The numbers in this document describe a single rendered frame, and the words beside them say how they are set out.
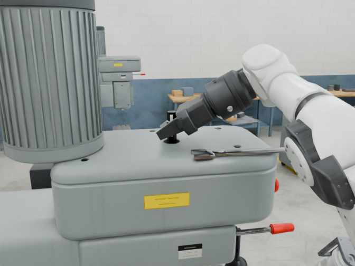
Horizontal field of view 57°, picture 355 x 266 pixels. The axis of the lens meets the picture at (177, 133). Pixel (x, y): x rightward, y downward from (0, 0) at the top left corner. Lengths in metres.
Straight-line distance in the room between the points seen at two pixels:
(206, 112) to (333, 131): 0.28
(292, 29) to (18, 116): 7.74
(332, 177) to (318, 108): 0.10
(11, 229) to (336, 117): 0.62
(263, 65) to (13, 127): 0.47
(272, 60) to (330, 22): 8.05
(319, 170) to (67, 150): 0.44
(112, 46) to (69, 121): 6.58
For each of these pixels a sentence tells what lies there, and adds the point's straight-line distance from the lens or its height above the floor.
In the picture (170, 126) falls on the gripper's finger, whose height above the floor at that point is 1.93.
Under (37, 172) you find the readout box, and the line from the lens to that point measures 1.10.
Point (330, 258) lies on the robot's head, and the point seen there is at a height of 1.65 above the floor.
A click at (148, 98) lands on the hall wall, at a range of 7.34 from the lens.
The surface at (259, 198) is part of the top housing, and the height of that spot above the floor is 1.80.
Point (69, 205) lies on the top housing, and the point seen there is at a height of 1.82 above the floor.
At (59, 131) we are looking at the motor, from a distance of 0.64.
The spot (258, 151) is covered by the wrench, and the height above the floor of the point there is 1.90.
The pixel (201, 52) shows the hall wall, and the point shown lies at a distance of 7.43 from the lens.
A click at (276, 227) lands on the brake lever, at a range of 0.79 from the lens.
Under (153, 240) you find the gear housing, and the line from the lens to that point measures 0.71.
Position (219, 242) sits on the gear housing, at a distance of 0.75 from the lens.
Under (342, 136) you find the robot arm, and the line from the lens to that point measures 0.49.
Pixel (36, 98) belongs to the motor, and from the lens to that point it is 0.63.
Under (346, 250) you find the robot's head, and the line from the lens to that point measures 0.82.
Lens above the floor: 2.12
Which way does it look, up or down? 17 degrees down
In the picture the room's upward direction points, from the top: straight up
